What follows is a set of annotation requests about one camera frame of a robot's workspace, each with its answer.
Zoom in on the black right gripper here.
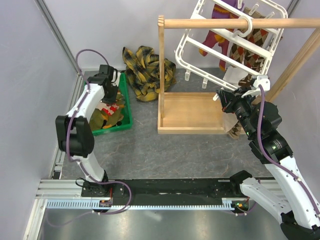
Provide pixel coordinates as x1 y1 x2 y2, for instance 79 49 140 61
219 85 257 137

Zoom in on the beige red snowman sock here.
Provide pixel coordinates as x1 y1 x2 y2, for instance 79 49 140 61
96 102 125 116

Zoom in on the beige brown argyle sock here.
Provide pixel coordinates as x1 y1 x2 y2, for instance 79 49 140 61
227 121 243 140

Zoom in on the red white snowman sock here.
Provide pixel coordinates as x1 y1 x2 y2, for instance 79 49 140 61
222 112 238 133

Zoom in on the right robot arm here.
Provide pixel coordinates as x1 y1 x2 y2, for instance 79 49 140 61
216 88 320 240

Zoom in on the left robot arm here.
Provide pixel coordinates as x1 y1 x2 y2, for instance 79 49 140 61
55 64 121 197

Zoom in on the white plastic sock hanger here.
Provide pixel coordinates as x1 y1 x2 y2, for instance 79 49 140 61
175 0 288 90

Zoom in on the wooden hanger stand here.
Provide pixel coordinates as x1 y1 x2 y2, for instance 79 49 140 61
157 15 320 134

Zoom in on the green plastic bin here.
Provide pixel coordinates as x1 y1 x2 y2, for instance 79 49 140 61
92 73 133 136

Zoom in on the brown white striped sock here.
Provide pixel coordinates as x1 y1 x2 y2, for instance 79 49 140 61
238 74 253 87

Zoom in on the olive brown patterned sock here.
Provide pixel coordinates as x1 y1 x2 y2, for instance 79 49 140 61
89 91 126 131

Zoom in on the yellow plaid cloth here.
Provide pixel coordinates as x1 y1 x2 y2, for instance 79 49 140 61
121 45 177 102

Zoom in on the maroon orange sock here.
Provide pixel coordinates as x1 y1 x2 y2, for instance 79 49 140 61
198 29 231 73

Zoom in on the aluminium corner profile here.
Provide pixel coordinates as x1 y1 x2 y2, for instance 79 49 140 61
35 0 79 73

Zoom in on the purple striped sock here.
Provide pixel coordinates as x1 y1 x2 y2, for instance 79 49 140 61
211 0 245 19

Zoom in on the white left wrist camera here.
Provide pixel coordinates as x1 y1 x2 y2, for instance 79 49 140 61
110 68 121 87

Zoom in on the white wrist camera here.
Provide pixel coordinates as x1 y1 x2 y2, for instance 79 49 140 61
110 68 121 87
241 75 271 98

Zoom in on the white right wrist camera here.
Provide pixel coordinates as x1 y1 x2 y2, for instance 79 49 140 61
241 75 271 98

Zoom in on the white slotted cable duct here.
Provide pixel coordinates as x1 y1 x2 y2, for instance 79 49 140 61
46 199 235 211

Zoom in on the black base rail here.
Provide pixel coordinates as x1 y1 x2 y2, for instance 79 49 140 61
80 178 246 204

